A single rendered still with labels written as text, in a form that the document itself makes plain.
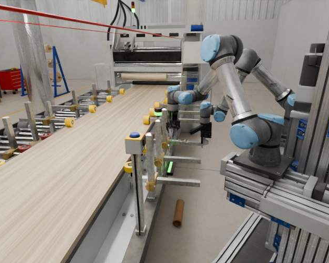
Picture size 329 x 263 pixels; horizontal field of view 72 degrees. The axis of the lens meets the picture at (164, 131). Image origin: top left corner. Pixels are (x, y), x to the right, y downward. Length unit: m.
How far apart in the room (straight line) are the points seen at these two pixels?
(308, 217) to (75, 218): 0.93
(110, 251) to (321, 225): 0.93
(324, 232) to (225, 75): 0.72
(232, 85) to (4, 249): 1.08
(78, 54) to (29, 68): 6.82
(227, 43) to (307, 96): 0.48
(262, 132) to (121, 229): 0.90
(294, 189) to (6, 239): 1.19
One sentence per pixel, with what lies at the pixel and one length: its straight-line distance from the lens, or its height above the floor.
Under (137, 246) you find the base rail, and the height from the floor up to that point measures 0.70.
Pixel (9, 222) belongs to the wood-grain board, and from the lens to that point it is 1.20.
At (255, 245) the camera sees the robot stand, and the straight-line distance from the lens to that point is 1.95.
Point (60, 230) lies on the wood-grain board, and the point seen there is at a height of 0.90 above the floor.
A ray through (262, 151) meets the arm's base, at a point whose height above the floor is 1.10.
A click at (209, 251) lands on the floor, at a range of 2.12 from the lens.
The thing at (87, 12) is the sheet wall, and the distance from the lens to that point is 11.65.
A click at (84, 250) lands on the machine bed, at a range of 1.16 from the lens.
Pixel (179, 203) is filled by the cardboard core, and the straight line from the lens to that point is 2.40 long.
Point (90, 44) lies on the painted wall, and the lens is 11.61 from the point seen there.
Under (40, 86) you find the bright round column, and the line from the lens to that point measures 5.29.
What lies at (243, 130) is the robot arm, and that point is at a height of 1.24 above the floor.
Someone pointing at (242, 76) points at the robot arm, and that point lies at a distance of 1.51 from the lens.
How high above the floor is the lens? 1.58
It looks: 21 degrees down
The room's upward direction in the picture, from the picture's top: 1 degrees counter-clockwise
